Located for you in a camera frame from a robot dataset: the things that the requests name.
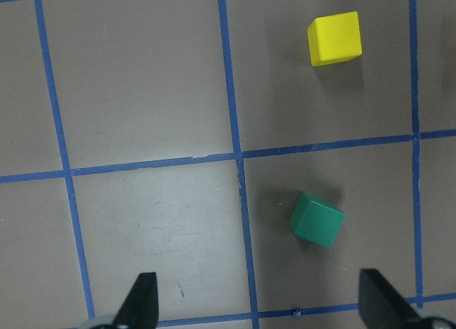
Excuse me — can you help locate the yellow wooden block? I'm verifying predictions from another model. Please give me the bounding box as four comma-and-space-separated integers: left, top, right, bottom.
307, 11, 363, 67

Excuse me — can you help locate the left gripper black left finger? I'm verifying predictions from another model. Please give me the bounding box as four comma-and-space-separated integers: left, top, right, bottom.
112, 272, 159, 328

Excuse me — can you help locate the green wooden block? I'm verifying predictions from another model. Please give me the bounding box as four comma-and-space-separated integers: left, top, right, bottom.
289, 192, 346, 249

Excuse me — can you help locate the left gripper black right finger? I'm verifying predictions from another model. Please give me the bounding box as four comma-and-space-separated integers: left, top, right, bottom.
358, 268, 422, 328

